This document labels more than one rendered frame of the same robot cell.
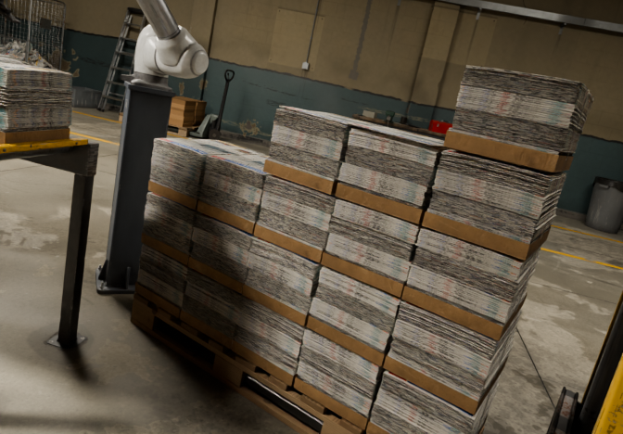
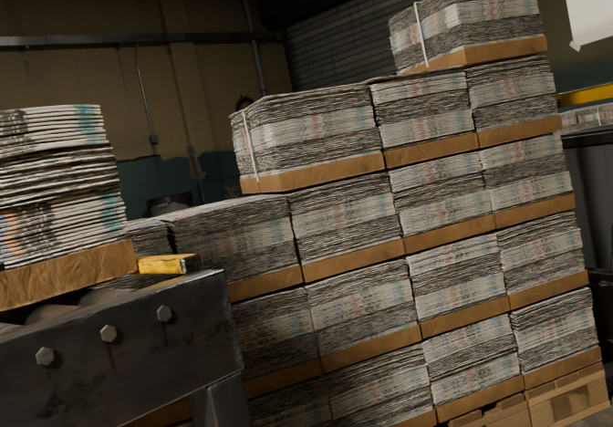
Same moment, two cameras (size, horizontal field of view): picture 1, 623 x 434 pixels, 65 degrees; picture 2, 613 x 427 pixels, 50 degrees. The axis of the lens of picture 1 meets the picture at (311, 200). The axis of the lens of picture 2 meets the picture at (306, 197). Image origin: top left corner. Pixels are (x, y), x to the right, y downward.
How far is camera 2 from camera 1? 1.58 m
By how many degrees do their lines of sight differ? 53
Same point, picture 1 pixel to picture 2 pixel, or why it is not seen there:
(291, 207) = (340, 213)
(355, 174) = (401, 131)
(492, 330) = (568, 202)
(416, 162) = (450, 90)
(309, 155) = (337, 138)
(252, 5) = not seen: outside the picture
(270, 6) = not seen: outside the picture
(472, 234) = (522, 130)
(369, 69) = not seen: outside the picture
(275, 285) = (363, 322)
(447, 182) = (483, 95)
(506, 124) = (503, 25)
